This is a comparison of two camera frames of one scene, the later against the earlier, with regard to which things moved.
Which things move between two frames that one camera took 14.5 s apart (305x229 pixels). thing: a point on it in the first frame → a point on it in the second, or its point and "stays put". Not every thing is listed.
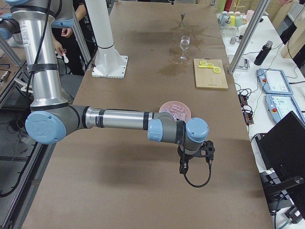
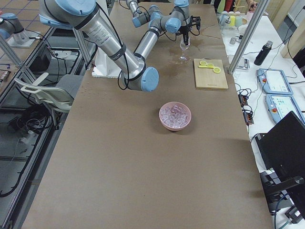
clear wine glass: x=185 y=43 stays put
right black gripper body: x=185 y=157 → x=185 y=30
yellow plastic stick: x=205 y=66 stays put
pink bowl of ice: x=179 y=110 stays put
